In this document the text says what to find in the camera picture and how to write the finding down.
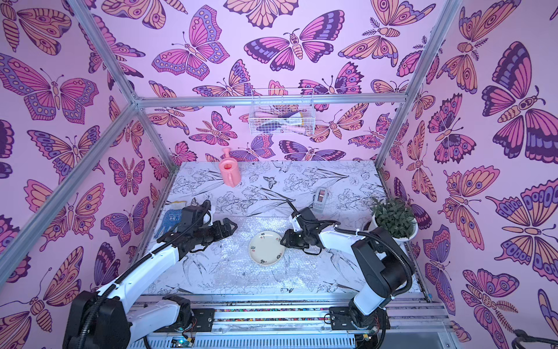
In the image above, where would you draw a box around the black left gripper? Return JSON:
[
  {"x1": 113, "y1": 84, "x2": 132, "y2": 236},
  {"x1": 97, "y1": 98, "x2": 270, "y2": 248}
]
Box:
[{"x1": 193, "y1": 218, "x2": 238, "y2": 247}]

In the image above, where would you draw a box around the clear bubble wrap sheet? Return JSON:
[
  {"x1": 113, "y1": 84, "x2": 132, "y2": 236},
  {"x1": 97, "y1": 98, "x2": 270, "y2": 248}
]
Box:
[{"x1": 145, "y1": 217, "x2": 365, "y2": 295}]

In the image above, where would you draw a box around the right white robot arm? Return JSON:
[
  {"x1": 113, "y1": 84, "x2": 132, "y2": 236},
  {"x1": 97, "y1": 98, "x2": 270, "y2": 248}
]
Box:
[{"x1": 280, "y1": 215, "x2": 416, "y2": 330}]

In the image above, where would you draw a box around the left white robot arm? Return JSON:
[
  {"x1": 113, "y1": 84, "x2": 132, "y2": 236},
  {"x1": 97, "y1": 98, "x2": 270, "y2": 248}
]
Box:
[{"x1": 62, "y1": 207, "x2": 238, "y2": 348}]

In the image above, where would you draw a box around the blue dotted work glove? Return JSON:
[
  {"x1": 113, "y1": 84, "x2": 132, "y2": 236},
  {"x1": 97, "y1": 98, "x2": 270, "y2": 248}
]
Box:
[{"x1": 153, "y1": 202, "x2": 186, "y2": 240}]

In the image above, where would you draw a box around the pink plastic watering can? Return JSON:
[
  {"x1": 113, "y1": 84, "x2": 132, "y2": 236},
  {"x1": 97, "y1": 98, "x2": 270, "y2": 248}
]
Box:
[{"x1": 219, "y1": 148, "x2": 241, "y2": 188}]

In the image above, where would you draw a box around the tape dispenser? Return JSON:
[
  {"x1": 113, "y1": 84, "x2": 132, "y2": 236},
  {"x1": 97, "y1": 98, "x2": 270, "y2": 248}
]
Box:
[{"x1": 312, "y1": 187, "x2": 328, "y2": 213}]

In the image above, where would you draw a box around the green potted plant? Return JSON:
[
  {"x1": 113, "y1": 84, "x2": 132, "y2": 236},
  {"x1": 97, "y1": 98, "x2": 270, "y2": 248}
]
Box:
[{"x1": 369, "y1": 197, "x2": 419, "y2": 241}]

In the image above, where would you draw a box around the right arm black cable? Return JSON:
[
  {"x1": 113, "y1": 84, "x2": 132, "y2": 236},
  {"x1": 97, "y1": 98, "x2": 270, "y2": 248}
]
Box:
[{"x1": 287, "y1": 200, "x2": 415, "y2": 298}]

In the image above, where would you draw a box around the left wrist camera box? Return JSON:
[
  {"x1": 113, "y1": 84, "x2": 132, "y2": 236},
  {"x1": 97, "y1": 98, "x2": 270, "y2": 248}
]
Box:
[{"x1": 177, "y1": 205, "x2": 212, "y2": 231}]

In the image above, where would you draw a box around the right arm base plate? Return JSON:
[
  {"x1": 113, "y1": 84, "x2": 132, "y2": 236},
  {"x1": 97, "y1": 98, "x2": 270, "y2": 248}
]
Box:
[{"x1": 324, "y1": 307, "x2": 390, "y2": 332}]

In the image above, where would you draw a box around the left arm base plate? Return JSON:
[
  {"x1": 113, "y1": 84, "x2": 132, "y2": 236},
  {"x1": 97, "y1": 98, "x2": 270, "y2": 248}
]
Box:
[{"x1": 163, "y1": 295, "x2": 216, "y2": 333}]

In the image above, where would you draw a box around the white wire wall basket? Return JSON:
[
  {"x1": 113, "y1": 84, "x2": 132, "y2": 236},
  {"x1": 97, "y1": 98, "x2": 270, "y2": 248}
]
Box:
[{"x1": 247, "y1": 87, "x2": 316, "y2": 136}]

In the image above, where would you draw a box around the aluminium frame post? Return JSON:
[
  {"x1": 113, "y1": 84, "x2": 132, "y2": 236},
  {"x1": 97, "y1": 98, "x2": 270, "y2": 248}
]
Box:
[{"x1": 68, "y1": 0, "x2": 176, "y2": 172}]

